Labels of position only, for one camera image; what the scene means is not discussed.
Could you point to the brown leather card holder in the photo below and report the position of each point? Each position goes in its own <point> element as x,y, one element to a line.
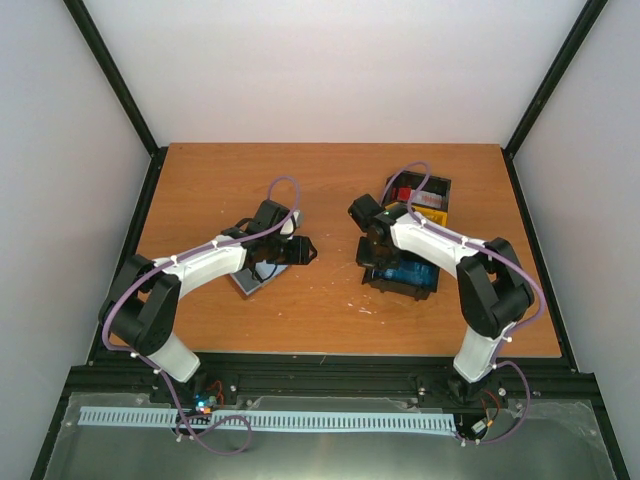
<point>250,280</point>

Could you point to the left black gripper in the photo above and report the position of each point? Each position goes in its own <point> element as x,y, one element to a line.
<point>300,253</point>

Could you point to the left controller board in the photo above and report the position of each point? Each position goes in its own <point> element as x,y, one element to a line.
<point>210,400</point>

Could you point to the left black frame post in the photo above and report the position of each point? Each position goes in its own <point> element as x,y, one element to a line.
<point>94,40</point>

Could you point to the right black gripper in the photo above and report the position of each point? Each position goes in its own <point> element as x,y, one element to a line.
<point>363,260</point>

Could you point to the red white credit card stack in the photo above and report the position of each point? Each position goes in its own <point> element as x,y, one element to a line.
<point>422,197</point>

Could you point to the metal base plate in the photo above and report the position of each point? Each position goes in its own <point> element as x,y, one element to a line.
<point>537,439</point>

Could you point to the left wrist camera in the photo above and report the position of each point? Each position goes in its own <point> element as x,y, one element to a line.
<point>292,224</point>

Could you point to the light blue cable duct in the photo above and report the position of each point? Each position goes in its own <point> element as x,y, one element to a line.
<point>275,421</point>

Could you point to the black aluminium frame rail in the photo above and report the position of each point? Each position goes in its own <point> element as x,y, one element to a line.
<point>431,382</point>

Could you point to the right black frame post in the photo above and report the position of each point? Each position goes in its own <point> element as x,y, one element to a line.
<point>571,45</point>

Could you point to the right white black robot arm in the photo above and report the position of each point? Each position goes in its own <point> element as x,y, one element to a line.
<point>494,291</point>

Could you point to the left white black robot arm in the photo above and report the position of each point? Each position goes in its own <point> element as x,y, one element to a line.
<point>139,312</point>

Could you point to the black yellow card tray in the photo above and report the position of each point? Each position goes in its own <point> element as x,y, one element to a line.
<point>391,225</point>

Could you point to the black frame post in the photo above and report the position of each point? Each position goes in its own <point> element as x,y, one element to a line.
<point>94,40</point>
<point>571,45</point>

